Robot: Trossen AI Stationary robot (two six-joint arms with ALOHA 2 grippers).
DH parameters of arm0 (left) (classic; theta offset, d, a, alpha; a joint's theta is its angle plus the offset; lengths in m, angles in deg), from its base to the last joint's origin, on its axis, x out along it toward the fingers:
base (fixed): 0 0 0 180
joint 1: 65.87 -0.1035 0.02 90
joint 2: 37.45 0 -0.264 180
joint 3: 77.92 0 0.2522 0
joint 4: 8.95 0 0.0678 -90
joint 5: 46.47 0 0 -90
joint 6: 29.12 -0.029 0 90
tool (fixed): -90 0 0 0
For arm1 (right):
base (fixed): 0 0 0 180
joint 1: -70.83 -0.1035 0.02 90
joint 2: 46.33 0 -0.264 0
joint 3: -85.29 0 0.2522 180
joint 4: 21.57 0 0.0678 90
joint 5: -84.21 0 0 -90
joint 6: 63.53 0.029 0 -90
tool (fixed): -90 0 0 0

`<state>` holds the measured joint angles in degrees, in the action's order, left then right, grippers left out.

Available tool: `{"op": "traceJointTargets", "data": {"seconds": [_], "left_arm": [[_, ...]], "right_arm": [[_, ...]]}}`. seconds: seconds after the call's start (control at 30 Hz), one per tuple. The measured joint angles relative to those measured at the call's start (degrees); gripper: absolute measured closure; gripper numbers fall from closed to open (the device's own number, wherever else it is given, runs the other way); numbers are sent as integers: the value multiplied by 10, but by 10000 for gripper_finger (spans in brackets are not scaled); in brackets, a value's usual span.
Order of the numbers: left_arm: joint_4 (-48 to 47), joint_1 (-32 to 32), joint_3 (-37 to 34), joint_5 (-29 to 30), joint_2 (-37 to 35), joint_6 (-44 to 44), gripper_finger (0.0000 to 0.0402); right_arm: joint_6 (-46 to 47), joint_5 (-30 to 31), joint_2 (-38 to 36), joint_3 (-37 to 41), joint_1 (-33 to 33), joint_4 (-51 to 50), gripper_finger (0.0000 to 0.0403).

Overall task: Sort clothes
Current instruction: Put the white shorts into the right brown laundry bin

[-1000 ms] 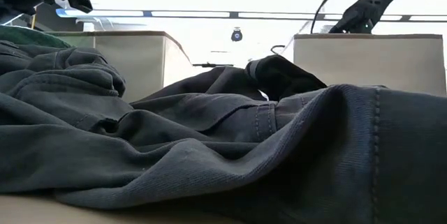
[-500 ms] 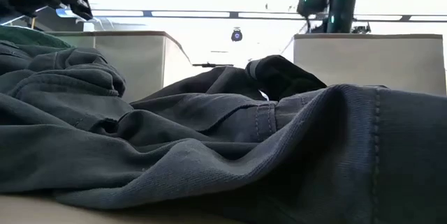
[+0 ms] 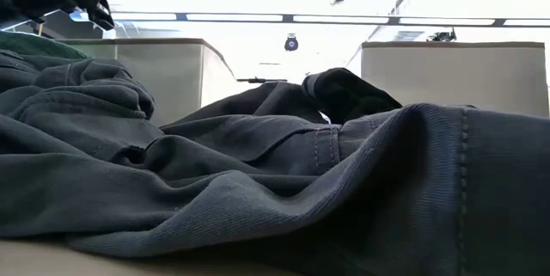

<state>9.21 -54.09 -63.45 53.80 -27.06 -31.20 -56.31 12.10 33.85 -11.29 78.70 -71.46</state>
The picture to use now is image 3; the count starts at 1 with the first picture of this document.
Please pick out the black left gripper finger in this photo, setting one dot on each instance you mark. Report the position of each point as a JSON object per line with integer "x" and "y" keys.
{"x": 103, "y": 18}

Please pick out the green garment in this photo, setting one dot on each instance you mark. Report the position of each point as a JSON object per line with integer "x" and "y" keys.
{"x": 30, "y": 46}

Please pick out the black garment with grey stripe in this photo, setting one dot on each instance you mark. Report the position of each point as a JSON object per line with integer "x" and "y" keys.
{"x": 348, "y": 95}

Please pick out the dark grey trousers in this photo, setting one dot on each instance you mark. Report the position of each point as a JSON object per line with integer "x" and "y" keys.
{"x": 258, "y": 190}

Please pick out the black background robot arm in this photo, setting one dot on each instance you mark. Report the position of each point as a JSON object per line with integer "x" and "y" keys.
{"x": 442, "y": 36}

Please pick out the beige fabric storage bin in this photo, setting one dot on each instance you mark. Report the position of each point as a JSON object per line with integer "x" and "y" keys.
{"x": 172, "y": 74}
{"x": 451, "y": 74}

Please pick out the black overhead frame bar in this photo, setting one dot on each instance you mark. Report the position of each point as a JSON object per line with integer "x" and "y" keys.
{"x": 288, "y": 18}

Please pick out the black overhead camera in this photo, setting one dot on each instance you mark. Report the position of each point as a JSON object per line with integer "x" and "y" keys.
{"x": 291, "y": 44}

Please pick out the black background stand frame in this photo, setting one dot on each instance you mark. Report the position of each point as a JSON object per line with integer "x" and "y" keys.
{"x": 262, "y": 80}

